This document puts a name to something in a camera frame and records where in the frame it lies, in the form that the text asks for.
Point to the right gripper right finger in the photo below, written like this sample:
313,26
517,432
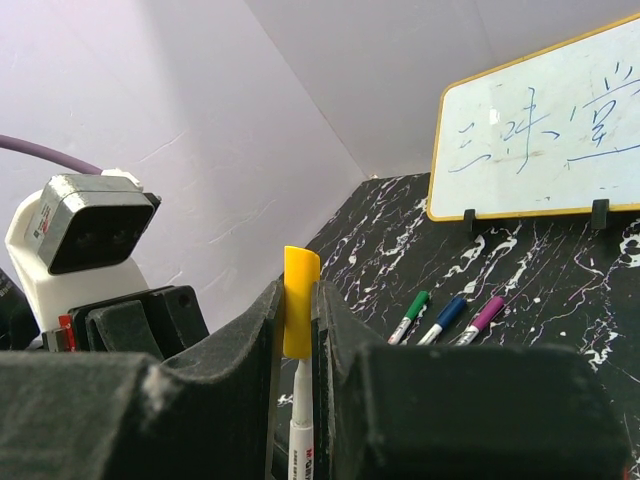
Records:
444,412

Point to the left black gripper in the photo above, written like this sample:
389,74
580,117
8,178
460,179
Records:
160,322

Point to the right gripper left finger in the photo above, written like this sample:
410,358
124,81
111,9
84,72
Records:
209,412

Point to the blue pen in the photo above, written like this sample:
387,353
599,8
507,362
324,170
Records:
449,313

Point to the yellow pen cap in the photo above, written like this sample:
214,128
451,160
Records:
301,272

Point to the yellow pen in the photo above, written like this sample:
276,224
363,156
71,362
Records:
301,428

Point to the green pen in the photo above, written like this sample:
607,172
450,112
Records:
420,301

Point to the white board with yellow frame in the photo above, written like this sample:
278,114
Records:
547,134

